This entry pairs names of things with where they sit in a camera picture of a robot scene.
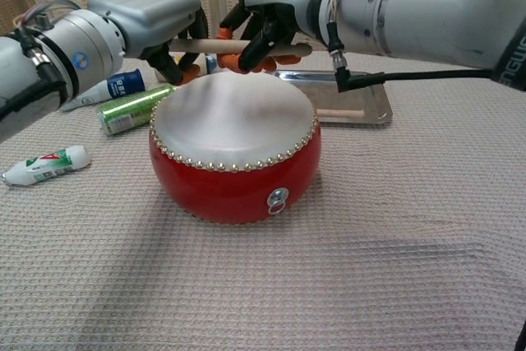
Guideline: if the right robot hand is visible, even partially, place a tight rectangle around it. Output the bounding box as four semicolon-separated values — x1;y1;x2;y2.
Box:
217;0;330;75

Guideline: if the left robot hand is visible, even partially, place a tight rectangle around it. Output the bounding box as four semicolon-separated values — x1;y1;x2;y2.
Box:
85;0;210;85

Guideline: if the wooden drumstick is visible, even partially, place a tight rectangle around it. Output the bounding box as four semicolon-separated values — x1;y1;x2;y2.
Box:
316;108;366;118
168;38;313;58

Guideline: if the stainless steel tray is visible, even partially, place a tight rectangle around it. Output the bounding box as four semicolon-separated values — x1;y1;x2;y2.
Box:
273;70;394;126

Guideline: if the red drum white skin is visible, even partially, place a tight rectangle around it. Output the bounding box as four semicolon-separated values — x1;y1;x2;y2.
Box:
148;70;323;226

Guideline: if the cream mayonnaise squeeze bottle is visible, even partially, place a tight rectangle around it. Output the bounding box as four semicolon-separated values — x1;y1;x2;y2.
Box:
154;53;219;83

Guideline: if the green drink can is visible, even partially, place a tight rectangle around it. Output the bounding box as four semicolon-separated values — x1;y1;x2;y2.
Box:
97;83;178;136

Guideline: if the small white green tube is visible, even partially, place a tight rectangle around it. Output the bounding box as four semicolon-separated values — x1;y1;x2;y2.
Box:
1;145;90;187

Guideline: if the beige woven tablecloth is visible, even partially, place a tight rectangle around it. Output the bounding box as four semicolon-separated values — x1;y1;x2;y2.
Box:
0;50;526;351

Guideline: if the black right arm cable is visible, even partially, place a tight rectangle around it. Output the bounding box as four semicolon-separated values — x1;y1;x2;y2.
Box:
326;21;498;94

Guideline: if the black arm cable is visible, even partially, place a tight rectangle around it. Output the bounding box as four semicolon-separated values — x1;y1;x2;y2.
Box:
0;25;67;122
326;21;498;94

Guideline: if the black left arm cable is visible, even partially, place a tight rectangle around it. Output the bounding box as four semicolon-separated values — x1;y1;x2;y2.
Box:
0;25;67;122

